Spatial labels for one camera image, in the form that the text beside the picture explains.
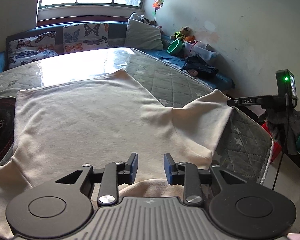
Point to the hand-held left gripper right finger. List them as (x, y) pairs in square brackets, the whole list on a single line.
[(168, 167)]

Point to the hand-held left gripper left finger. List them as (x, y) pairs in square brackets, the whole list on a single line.
[(134, 166)]

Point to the butterfly print cushion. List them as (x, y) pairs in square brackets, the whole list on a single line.
[(85, 37), (32, 47)]

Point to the green bowl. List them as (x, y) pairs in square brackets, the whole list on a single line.
[(173, 47)]

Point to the cream long-sleeved garment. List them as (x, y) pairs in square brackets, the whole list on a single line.
[(90, 120)]

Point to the colourful pinwheel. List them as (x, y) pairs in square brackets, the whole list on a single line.
[(158, 4)]

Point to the orange toy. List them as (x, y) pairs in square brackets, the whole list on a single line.
[(190, 39)]

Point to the round black induction cooker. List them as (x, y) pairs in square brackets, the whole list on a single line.
[(1, 130)]

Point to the clear plastic container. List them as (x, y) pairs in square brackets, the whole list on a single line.
[(205, 52)]

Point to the red object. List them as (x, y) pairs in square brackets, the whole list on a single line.
[(266, 128)]

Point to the dark crumpled clothing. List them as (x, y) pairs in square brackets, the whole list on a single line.
[(200, 66)]

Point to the blue sofa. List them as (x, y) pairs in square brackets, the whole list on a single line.
[(116, 28)]

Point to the large grey pillow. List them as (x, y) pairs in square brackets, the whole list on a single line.
[(142, 35)]

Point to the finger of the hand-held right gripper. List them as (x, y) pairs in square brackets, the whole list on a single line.
[(247, 101)]

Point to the person's right hand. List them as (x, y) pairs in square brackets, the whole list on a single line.
[(275, 123)]

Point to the teddy bear toy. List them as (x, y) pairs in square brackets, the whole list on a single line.
[(182, 32)]

